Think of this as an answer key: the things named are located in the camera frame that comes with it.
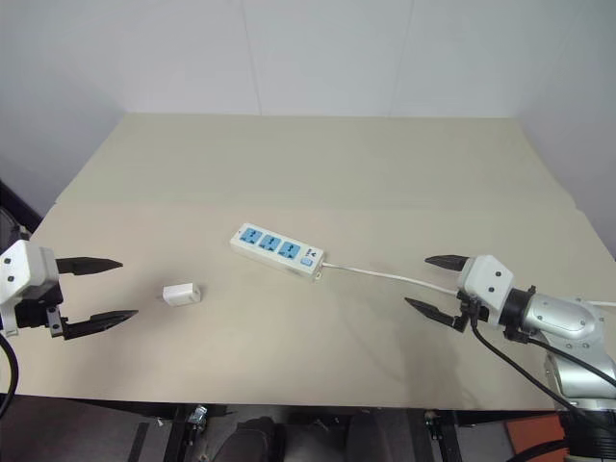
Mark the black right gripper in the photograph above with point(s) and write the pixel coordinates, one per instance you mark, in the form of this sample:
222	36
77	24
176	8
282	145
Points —
470	312

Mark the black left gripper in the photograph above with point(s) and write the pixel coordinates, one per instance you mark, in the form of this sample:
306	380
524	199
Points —
36	310

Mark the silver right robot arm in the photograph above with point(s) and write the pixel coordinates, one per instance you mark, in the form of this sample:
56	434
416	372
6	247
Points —
570	320

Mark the white plug adapter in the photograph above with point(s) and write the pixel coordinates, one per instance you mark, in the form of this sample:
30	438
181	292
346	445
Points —
179	296

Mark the white power strip blue sockets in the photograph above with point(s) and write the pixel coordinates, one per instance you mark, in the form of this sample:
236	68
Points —
276	250

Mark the black panel beside table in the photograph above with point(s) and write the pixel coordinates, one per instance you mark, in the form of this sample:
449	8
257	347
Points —
17	204

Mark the dark rounded shape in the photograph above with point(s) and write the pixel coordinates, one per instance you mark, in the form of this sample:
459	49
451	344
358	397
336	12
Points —
255	440

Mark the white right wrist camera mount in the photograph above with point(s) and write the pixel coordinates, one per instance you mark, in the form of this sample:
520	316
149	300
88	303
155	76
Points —
486	281

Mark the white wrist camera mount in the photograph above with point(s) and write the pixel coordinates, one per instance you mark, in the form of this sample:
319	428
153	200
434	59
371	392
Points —
486	281
21	274

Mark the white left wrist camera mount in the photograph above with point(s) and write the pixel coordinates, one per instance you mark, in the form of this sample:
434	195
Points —
21	274

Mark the black table frame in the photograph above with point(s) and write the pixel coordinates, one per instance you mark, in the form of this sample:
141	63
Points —
175	433

